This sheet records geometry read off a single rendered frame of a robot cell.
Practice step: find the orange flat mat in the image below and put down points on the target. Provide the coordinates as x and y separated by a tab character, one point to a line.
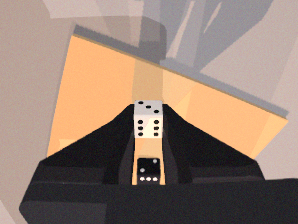
100	81

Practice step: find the black die with white pips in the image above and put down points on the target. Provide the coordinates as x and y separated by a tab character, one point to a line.
148	171

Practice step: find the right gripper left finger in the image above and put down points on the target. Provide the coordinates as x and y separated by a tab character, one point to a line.
96	156

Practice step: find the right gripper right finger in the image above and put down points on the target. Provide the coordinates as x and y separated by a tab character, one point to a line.
201	157

